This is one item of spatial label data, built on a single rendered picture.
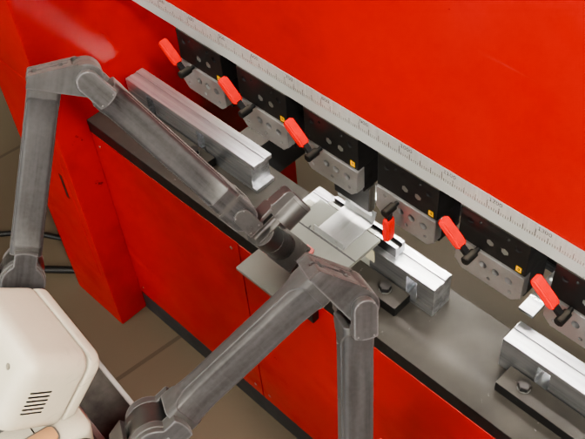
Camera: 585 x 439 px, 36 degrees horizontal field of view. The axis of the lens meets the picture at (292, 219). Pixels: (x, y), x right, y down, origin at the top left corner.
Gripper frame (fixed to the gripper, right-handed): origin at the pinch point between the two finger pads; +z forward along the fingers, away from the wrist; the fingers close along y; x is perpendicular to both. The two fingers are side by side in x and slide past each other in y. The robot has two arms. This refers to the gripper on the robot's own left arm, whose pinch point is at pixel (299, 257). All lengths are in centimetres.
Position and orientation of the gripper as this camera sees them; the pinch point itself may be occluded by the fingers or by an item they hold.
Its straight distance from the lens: 191.9
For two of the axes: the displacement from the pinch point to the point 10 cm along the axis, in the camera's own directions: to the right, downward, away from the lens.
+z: 3.9, 2.9, 8.7
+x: -6.0, 8.0, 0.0
